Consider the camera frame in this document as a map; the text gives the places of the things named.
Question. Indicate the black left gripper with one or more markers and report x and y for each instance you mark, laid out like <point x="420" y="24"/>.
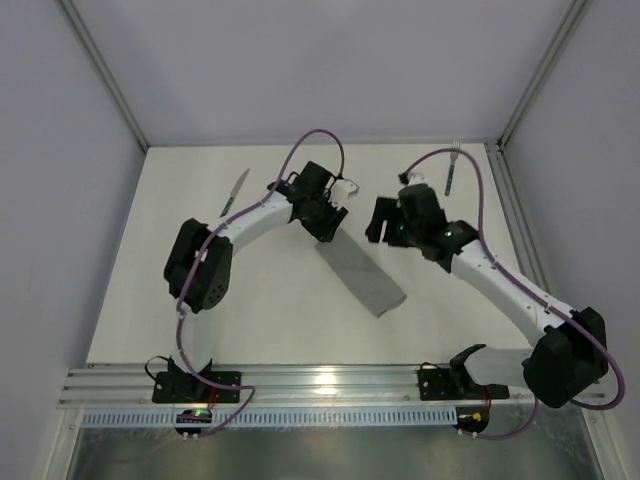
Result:
<point x="324" y="223"/>

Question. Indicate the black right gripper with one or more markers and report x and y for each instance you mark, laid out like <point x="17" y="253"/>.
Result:
<point x="378" y="220"/>

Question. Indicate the grey cloth napkin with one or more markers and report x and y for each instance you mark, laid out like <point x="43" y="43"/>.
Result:
<point x="367" y="282"/>

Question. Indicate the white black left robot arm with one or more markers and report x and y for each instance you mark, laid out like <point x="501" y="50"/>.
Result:
<point x="198" y="269"/>

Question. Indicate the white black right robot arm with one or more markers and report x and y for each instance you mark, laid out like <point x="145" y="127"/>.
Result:
<point x="565" y="352"/>

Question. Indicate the right black connector board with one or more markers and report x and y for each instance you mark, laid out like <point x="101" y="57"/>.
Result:
<point x="471" y="420"/>

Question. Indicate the left controller board with led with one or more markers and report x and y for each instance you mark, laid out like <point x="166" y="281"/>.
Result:
<point x="192" y="422"/>

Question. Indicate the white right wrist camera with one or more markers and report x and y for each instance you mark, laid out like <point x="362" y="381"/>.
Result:
<point x="415" y="178"/>

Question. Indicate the green handled fork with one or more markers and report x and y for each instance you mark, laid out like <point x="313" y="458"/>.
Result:
<point x="453" y="156"/>

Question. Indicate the green handled knife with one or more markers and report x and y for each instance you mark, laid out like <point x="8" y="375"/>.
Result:
<point x="234" y="192"/>

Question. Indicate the aluminium right side rail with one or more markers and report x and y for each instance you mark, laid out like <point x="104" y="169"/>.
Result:
<point x="526" y="252"/>

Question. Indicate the aluminium rail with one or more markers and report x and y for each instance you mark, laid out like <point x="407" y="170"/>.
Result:
<point x="111" y="385"/>
<point x="526" y="252"/>

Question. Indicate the aluminium front rail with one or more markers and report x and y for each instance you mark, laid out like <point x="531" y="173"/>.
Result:
<point x="111" y="385"/>

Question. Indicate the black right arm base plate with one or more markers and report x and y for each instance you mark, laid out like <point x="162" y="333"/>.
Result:
<point x="442" y="383"/>

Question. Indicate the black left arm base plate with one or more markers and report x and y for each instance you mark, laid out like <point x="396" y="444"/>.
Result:
<point x="173" y="386"/>

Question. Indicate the slotted grey cable duct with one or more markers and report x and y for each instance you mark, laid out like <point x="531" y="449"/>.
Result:
<point x="276" y="417"/>

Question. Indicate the aluminium right corner post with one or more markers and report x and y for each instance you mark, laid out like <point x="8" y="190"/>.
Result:
<point x="562" y="35"/>

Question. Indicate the aluminium corner post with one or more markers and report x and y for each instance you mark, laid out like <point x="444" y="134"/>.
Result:
<point x="562" y="35"/>
<point x="81" y="32"/>

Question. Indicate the aluminium left corner post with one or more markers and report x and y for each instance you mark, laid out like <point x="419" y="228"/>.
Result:
<point x="81" y="32"/>

